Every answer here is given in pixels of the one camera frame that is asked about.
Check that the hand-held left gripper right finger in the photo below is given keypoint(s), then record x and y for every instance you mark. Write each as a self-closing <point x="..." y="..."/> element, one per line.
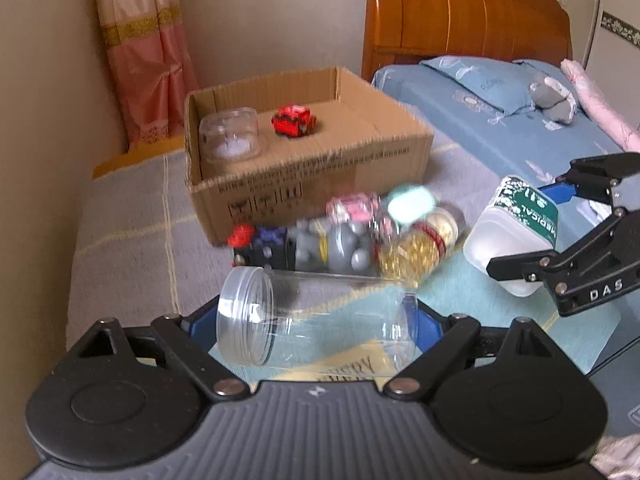
<point x="426" y="325"/>

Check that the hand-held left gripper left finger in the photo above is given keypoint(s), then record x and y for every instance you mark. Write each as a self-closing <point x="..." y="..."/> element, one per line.
<point x="202" y="324"/>

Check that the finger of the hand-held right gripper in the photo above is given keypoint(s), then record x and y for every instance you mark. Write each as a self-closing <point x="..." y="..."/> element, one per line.
<point x="590" y="270"/>
<point x="595" y="172"/>

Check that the gold beads jar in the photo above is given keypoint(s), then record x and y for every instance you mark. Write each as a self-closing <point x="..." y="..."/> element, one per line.
<point x="420" y="247"/>

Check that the white bottle green label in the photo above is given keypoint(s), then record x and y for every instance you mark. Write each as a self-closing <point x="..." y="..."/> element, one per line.
<point x="505" y="240"/>

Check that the black red blue toy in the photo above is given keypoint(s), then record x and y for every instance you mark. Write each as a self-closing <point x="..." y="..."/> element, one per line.
<point x="265" y="247"/>

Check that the clear plastic jar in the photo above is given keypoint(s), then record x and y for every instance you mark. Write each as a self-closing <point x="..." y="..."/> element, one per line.
<point x="310" y="320"/>

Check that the grey elephant toy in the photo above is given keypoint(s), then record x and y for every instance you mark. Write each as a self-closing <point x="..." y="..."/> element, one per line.
<point x="340" y="247"/>

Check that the cardboard box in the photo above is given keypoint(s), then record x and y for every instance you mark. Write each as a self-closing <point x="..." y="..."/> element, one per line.
<point x="310" y="185"/>

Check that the teal printed mat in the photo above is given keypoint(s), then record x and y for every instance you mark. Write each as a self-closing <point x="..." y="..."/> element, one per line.
<point x="465" y="305"/>

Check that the pink rolled blanket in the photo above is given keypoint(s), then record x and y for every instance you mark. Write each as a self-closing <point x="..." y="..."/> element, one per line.
<point x="600" y="100"/>

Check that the grey plush toy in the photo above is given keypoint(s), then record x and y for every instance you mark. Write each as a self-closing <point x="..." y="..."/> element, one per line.
<point x="552" y="97"/>

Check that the blue bed sheet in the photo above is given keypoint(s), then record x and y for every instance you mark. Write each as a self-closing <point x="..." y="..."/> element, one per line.
<point x="500" y="145"/>

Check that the grey checked blanket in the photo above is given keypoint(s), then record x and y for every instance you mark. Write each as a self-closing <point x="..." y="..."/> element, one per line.
<point x="140" y="230"/>

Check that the blue pillow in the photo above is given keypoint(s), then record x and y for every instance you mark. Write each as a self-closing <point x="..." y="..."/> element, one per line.
<point x="485" y="80"/>

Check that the patterned cloth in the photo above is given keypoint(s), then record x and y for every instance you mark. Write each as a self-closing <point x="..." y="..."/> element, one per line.
<point x="617" y="457"/>

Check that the clear lidded container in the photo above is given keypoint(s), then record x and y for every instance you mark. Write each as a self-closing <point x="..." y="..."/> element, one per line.
<point x="230" y="135"/>

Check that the wooden headboard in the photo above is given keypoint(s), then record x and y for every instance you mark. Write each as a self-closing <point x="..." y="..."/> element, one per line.
<point x="450" y="10"/>

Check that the red toy car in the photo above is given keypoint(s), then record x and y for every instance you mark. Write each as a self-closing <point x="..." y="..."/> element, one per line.
<point x="292" y="120"/>

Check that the pink curtain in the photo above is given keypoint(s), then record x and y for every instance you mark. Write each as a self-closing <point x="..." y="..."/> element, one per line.
<point x="145" y="50"/>

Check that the wooden frame edge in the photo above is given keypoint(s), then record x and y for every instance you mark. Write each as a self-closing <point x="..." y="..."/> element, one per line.
<point x="130" y="157"/>

